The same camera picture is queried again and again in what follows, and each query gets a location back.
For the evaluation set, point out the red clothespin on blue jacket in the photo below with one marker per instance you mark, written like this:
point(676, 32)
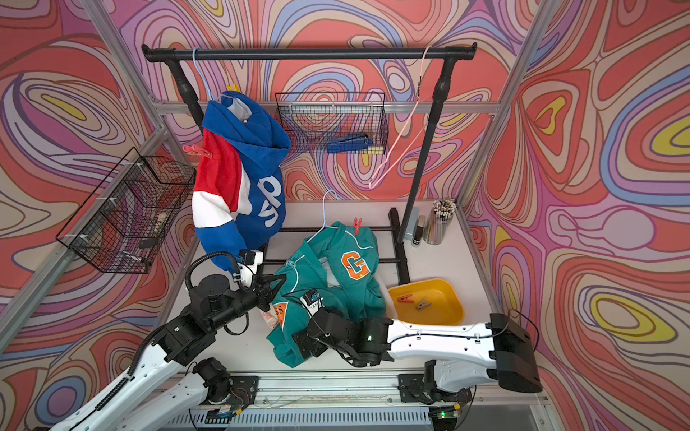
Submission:
point(197, 150)

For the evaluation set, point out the small black bottle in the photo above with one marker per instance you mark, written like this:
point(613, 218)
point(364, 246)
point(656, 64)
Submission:
point(418, 231)

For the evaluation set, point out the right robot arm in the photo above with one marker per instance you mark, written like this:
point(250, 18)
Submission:
point(456, 357)

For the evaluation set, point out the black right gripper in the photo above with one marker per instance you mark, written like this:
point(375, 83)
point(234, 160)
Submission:
point(301, 339)

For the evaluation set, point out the light blue hanger green jacket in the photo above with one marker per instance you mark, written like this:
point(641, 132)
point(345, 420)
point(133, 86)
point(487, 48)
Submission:
point(325, 223)

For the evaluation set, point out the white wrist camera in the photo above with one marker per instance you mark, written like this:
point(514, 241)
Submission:
point(249, 262)
point(311, 301)

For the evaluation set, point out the grey clothespin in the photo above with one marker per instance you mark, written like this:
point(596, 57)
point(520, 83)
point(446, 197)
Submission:
point(424, 303)

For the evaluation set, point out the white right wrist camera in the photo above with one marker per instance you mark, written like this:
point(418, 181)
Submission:
point(311, 301)

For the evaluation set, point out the black wire basket back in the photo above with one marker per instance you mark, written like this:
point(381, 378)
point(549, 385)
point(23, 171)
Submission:
point(312, 119)

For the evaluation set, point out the black wire basket left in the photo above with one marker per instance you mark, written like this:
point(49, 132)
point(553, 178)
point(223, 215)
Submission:
point(122, 225)

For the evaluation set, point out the black clothes rack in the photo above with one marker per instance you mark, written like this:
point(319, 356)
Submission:
point(173, 57)

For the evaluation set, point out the black wire basket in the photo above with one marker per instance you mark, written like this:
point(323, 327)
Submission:
point(312, 119)
point(122, 225)

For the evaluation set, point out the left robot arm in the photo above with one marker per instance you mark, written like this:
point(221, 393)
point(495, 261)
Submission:
point(165, 375)

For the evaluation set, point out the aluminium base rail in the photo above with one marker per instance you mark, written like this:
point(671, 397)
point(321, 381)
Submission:
point(330, 400)

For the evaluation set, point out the red clothespin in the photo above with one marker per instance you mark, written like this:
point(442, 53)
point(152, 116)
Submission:
point(405, 299)
point(197, 150)
point(357, 223)

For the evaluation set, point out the green kids jacket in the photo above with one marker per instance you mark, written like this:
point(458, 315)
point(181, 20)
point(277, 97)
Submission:
point(342, 268)

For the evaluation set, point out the pink patterned kids jacket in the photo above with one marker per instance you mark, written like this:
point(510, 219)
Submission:
point(271, 318)

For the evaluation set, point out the blue object in back basket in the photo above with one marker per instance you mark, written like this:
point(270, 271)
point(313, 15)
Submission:
point(354, 143)

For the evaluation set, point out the blue red white jacket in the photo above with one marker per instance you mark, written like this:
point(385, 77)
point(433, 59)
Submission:
point(238, 201)

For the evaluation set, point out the cup of pencils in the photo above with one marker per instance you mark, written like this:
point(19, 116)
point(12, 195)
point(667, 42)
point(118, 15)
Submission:
point(439, 218)

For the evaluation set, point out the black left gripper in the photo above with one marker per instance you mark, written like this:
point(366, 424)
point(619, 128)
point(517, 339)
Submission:
point(264, 294)

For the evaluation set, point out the yellow plastic tray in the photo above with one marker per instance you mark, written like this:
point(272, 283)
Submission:
point(445, 310)

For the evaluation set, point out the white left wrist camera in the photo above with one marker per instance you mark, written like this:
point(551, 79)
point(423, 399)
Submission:
point(249, 262)

